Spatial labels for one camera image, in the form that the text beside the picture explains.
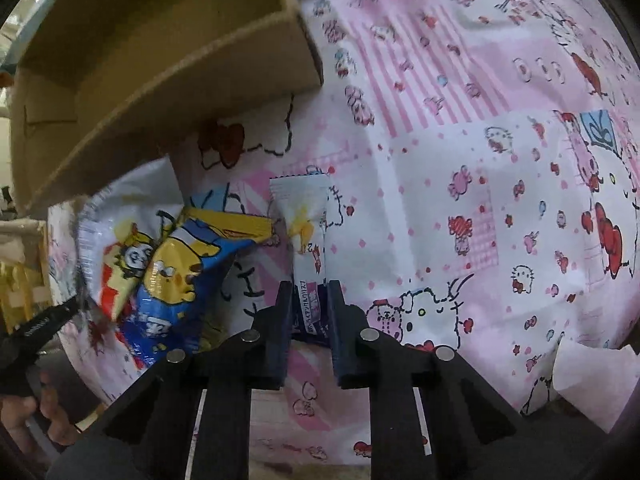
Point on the brown cardboard box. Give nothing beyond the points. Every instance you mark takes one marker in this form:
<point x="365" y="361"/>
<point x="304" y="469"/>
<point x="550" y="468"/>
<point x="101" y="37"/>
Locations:
<point x="104" y="85"/>

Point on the blue yellow snack bag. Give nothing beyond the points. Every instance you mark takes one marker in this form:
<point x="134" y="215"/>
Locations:
<point x="182" y="278"/>

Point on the pink cartoon bed sheet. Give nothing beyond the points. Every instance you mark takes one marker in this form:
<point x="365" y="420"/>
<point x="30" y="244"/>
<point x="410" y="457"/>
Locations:
<point x="483" y="165"/>

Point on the white stick snack packet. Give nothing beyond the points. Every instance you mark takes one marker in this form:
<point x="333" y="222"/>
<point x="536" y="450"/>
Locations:
<point x="302" y="201"/>

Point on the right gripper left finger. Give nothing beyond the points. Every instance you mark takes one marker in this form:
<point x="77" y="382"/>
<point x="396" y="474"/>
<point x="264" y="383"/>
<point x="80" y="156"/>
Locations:
<point x="274" y="325"/>

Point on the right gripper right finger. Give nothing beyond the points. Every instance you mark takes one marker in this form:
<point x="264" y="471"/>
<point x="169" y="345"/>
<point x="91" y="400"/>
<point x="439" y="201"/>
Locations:
<point x="352" y="357"/>

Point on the white red snack bag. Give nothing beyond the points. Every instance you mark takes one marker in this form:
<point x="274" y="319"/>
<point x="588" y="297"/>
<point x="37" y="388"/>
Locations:
<point x="120" y="227"/>

